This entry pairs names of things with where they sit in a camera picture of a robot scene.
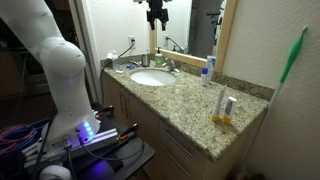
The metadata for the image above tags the green and white broom handle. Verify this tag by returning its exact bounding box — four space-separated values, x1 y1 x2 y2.
233 25 309 174

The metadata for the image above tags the black base cable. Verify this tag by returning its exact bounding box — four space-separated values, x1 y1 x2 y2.
77 134 146 163

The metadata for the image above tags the metal cabinet door handle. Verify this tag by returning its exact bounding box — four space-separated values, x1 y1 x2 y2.
118 91 125 116
123 94 131 121

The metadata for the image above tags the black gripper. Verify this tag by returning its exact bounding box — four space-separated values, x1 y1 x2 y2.
146 0 170 32

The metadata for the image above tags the black power cable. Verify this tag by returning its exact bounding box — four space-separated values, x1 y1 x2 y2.
99 39 136 105

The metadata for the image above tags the beige vanity cabinet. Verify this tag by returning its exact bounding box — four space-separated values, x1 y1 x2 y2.
101 71 268 180

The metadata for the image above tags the tall white tube orange cap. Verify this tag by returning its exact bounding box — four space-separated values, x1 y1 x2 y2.
211 84 228 123

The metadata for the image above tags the green hand soap bottle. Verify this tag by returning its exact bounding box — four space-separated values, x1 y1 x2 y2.
154 46 165 68

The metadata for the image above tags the blue and orange cable bundle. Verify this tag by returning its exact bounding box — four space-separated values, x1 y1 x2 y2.
0 118 51 155

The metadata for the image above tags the black cart top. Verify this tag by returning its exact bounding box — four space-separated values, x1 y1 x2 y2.
66 102 156 180

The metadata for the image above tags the white oval sink basin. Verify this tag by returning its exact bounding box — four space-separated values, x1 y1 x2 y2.
129 68 178 88

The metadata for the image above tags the white wall outlet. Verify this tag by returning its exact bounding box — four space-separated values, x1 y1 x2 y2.
128 35 137 49

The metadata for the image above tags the wooden framed wall mirror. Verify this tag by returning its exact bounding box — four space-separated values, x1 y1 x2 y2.
149 0 239 73

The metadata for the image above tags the metal drawer handle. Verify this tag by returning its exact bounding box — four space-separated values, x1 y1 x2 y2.
160 127 195 159
160 145 192 178

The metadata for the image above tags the blue and white tube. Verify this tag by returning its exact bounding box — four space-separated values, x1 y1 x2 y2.
205 55 217 84

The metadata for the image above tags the chrome faucet spout body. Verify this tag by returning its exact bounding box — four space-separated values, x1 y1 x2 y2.
163 59 182 74

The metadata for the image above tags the small white bottle blue cap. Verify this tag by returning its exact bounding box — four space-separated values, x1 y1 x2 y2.
200 67 209 87

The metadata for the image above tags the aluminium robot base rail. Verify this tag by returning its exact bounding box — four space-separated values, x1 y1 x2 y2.
22 128 121 168

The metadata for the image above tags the chrome faucet lever handle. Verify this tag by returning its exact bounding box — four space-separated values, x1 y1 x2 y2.
161 57 174 67

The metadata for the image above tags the short white tube orange cap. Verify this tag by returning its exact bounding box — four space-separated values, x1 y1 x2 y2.
222 96 238 126

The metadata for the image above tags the black orange clamp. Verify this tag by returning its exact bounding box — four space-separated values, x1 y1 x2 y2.
117 123 140 142
94 104 116 118

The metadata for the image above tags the clear plastic water bottle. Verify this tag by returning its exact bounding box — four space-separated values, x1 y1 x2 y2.
111 49 125 74

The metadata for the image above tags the metal cup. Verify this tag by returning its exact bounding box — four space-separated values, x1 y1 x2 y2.
141 53 151 68

